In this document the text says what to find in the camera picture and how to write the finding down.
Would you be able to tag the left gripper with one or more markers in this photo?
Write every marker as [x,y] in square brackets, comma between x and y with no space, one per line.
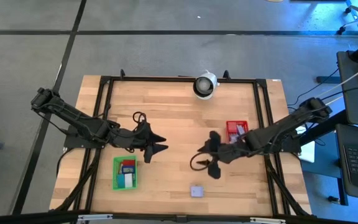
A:
[143,140]

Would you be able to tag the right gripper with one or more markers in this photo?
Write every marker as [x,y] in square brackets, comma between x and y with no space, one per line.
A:
[225,151]

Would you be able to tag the red box green insert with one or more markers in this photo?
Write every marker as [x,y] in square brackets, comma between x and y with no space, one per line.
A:
[128,162]

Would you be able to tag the teal blue box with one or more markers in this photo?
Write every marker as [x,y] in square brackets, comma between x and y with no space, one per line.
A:
[121,181]

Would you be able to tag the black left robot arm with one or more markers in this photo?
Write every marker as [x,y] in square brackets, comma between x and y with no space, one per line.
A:
[73,118]

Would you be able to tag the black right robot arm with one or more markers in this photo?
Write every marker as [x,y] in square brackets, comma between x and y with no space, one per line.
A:
[284,124]

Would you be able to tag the large lavender power cube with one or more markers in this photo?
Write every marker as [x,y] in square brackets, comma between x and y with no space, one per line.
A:
[196,191]

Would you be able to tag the red plastic basket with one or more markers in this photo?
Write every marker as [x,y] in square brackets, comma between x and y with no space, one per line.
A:
[228,123]

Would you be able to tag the green plastic basket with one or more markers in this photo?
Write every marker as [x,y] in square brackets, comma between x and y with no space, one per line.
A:
[115,174]

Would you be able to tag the white paper sheet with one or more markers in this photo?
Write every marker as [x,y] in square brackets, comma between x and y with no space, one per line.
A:
[308,154]

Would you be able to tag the black floor plug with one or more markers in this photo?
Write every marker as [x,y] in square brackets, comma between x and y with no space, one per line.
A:
[334,199]

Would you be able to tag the black equipment cart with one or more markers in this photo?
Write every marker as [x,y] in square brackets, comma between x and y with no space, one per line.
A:
[353,87]

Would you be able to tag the grey wheeled stand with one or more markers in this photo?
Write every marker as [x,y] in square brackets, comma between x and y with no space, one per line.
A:
[341,30]

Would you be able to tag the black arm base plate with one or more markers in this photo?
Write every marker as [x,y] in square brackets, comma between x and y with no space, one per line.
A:
[73,143]
[263,148]

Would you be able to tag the black aluminium rig frame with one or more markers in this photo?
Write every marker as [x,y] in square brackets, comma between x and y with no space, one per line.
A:
[154,79]

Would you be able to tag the black frame bracket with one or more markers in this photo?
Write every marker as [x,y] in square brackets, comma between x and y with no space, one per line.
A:
[226,74]
[122,74]

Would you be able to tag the silver frame bracket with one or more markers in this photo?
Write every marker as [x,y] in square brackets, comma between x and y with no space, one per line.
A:
[95,217]
[267,220]

